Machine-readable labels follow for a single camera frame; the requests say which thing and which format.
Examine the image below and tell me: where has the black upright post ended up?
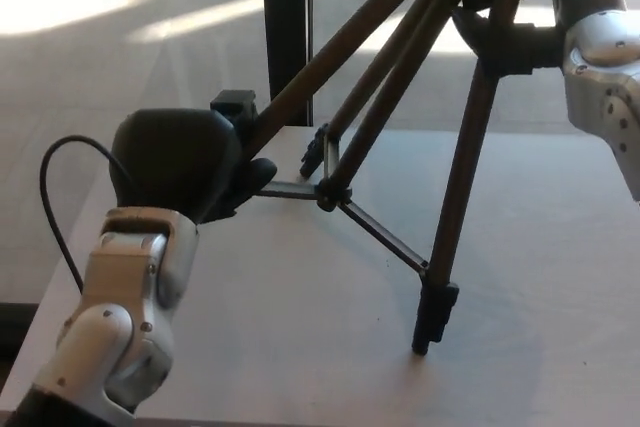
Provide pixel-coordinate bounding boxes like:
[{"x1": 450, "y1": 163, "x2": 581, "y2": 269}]
[{"x1": 260, "y1": 0, "x2": 314, "y2": 127}]

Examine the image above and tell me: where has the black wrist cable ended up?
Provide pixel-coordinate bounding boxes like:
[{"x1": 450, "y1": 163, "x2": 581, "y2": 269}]
[{"x1": 39, "y1": 134, "x2": 137, "y2": 294}]

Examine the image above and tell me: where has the brown and black tripod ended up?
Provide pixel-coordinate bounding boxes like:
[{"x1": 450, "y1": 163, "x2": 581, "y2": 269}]
[{"x1": 209, "y1": 0, "x2": 537, "y2": 356}]

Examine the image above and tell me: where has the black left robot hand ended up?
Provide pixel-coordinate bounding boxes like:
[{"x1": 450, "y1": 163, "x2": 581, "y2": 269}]
[{"x1": 109, "y1": 107, "x2": 279, "y2": 226}]

